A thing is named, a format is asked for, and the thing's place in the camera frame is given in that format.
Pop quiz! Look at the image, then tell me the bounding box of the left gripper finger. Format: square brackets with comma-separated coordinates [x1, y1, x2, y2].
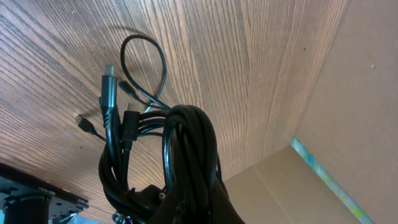
[147, 167, 244, 224]

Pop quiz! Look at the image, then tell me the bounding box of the thick black USB cable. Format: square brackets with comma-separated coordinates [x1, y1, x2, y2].
[98, 64, 223, 224]

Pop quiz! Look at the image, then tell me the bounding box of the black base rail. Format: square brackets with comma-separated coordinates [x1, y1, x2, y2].
[1, 164, 89, 223]

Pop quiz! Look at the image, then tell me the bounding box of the cardboard backdrop panel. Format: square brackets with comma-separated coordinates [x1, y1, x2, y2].
[226, 0, 397, 223]

